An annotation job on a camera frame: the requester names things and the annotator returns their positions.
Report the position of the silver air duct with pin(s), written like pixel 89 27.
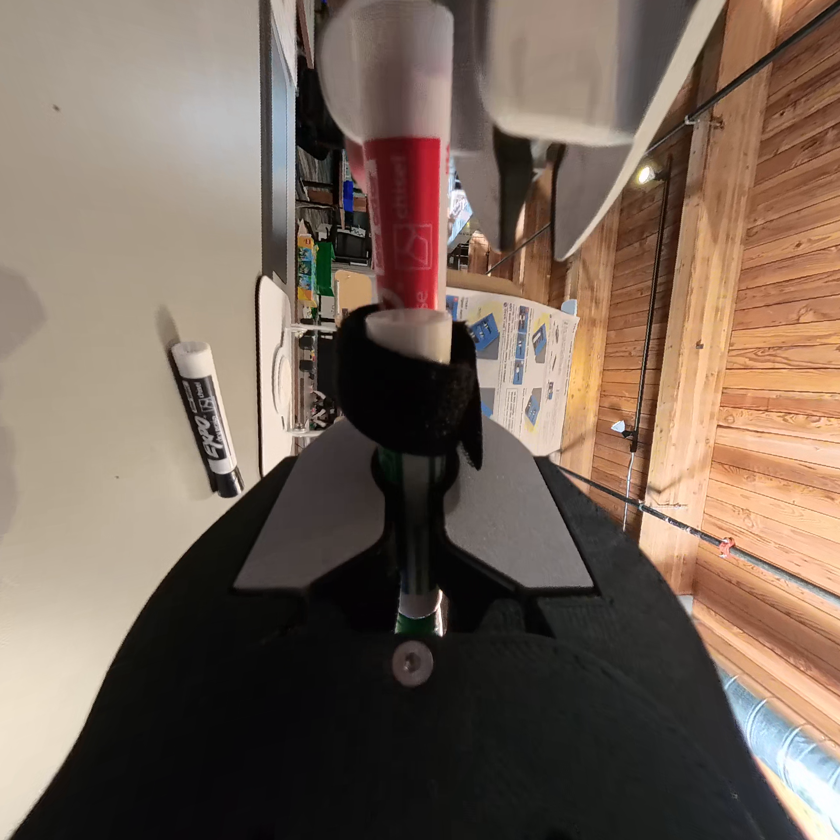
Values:
pixel 788 755

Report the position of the green plastic bin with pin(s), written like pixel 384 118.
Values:
pixel 323 269

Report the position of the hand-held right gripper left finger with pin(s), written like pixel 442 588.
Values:
pixel 309 525

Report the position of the red marker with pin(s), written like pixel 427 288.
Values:
pixel 400 197

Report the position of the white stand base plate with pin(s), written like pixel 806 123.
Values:
pixel 525 368

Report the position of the green marker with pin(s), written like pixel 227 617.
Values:
pixel 418 525

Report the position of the black marker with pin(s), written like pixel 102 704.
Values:
pixel 208 414

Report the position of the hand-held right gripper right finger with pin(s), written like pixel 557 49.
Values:
pixel 519 525

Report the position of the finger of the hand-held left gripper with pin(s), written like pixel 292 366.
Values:
pixel 565 66
pixel 604 184

